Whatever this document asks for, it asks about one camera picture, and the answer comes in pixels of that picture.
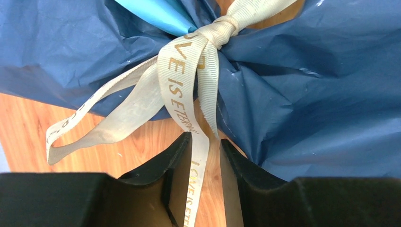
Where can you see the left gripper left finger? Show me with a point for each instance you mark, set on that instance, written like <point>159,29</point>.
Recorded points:
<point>151,195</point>

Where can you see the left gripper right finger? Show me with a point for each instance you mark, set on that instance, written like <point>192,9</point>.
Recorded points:
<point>255,198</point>

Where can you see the blue wrapping paper sheet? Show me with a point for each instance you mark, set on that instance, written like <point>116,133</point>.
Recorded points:
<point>319,95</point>

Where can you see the cream printed ribbon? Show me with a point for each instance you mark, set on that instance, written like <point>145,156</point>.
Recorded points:
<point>185,65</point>

